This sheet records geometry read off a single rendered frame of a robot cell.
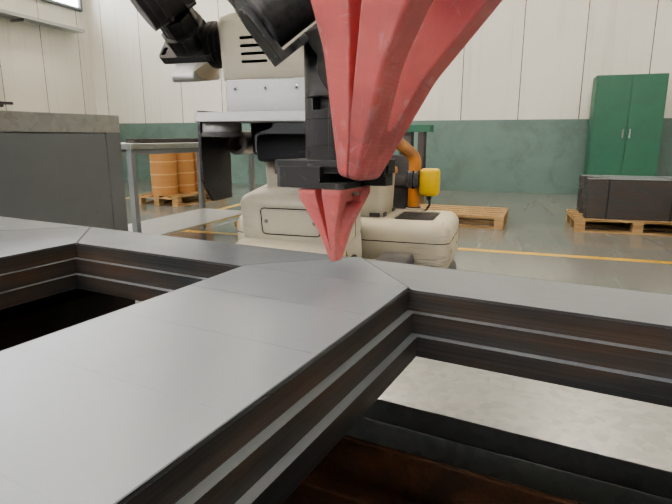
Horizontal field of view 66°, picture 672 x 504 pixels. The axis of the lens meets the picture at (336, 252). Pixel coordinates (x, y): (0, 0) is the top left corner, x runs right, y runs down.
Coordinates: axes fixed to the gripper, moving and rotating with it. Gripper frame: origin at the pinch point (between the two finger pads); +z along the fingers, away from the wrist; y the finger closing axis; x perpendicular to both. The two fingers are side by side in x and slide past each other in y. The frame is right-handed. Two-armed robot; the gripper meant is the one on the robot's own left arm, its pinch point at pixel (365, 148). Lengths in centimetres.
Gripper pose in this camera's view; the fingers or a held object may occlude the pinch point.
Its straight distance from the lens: 14.8
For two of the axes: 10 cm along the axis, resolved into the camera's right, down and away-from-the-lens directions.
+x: 4.8, -1.6, 8.6
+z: -2.1, 9.3, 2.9
